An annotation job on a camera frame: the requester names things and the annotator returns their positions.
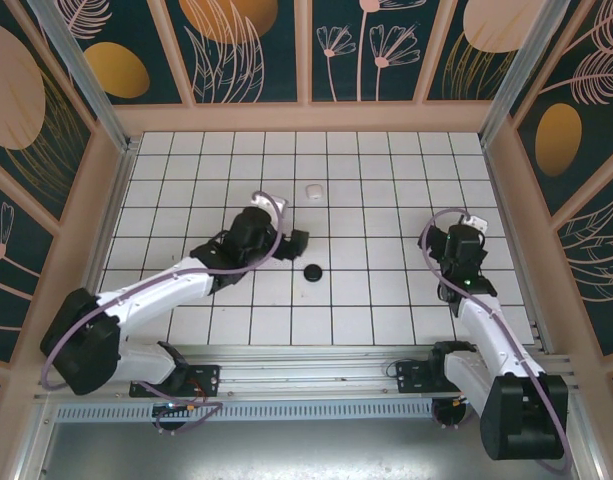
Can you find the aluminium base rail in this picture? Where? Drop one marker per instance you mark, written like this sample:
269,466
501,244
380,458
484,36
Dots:
306,370

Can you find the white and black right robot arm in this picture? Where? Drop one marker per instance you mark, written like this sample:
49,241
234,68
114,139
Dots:
491,330

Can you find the aluminium frame post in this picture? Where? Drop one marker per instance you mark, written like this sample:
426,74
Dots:
523,70
88,85

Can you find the white earbuds charging case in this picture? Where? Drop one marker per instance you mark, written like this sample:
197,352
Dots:
313,191

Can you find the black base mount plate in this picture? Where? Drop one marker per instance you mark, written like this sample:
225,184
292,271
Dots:
203,380
413,377

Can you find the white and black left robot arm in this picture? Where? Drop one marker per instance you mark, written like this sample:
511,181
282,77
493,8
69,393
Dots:
156,290

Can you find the black round case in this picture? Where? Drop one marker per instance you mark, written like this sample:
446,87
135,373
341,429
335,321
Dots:
313,272

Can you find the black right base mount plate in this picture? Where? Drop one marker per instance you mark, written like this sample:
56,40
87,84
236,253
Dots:
413,377

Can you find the grey metal sheet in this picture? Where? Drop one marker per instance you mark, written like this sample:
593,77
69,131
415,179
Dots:
306,455

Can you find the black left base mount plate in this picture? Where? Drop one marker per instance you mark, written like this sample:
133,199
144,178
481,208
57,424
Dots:
203,380

